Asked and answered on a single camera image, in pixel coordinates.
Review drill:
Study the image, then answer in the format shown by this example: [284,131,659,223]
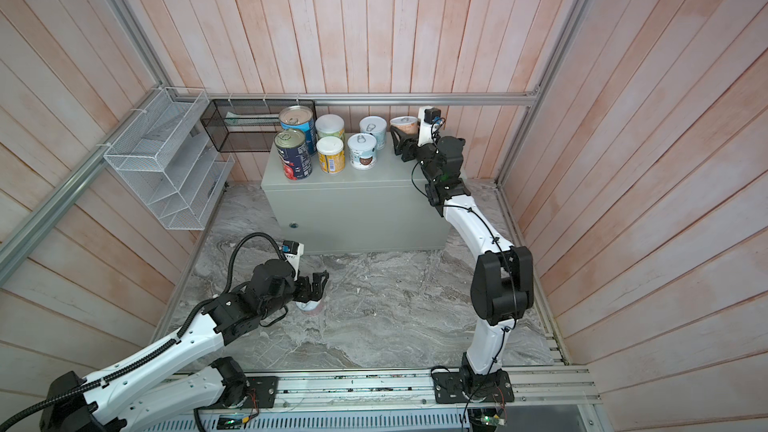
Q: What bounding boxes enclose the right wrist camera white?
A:
[417,106,445,147]

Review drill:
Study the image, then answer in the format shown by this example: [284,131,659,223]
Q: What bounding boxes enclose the white wire mesh shelf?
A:
[104,87,234,231]

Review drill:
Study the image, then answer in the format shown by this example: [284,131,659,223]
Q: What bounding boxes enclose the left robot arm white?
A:
[39,259,329,431]

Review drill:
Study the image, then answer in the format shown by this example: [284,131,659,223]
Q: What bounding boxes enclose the orange can white lid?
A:
[317,136,346,174]
[315,114,345,140]

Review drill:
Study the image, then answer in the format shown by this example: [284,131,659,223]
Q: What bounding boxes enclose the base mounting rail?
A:
[155,365,612,431]

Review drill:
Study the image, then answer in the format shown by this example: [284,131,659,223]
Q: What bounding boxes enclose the pull-tab can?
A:
[390,116,420,140]
[295,300,324,315]
[347,133,377,170]
[359,116,388,150]

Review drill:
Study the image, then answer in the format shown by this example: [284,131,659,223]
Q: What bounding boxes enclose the aluminium frame rail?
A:
[0,0,613,289]

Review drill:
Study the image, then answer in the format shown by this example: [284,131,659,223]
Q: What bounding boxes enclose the dark tomato can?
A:
[274,129,312,180]

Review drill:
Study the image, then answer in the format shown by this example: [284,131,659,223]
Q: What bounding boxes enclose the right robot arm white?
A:
[390,124,535,404]

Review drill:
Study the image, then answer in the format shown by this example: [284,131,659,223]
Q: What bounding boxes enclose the orange can white lid front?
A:
[317,136,346,174]

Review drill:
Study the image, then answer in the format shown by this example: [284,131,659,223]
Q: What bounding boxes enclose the grey metal cabinet box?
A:
[261,138,453,254]

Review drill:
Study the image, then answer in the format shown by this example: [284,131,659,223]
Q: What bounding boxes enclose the black mesh basket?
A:
[200,98,317,153]

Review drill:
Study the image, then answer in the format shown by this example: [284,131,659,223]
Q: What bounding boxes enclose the blue soup can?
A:
[278,105,318,155]

